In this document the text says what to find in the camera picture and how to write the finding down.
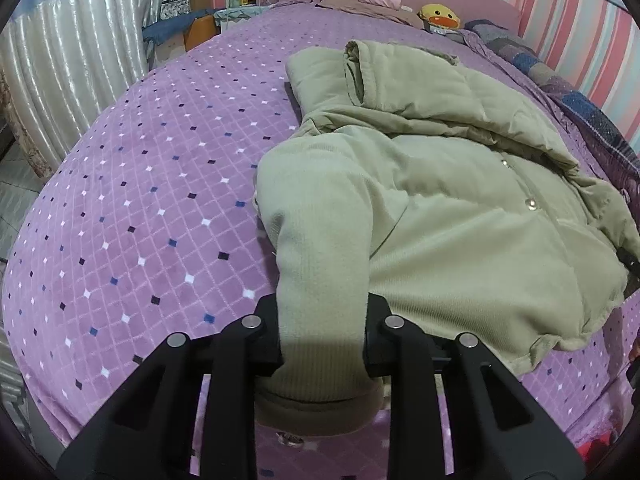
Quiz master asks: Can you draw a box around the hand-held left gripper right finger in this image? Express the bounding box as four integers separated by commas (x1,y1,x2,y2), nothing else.
361,292,586,480

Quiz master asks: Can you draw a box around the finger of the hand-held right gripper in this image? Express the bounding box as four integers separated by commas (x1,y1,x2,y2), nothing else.
617,245,640,296

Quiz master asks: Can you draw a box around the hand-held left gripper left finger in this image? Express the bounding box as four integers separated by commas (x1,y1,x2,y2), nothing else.
57,292,285,480

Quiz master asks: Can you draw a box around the beige puffer jacket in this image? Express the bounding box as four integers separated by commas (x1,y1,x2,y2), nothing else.
254,40,640,437

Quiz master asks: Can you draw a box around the patchwork quilt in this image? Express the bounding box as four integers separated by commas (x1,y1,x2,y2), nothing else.
462,19,640,196

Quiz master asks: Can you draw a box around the purple diamond-pattern bed cover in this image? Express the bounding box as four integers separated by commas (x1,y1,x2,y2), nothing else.
0,2,640,480

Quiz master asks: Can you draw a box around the grey cloth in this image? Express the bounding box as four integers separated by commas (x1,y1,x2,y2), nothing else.
424,22,468,41

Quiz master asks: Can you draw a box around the orange wooden chair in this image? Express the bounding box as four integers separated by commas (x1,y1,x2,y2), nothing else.
184,14,221,53

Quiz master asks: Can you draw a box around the yellow duck plush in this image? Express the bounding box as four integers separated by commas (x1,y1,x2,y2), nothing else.
417,3,462,31

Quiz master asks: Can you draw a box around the blue cloth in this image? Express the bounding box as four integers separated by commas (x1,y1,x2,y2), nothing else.
141,10,216,43

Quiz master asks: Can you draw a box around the teal cloth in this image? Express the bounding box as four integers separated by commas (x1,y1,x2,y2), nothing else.
212,2,273,23

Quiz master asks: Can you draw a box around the brown pillow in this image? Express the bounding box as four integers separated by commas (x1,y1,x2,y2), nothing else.
316,0,426,28

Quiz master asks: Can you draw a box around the silver pleated curtain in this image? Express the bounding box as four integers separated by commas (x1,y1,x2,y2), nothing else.
0,0,166,181

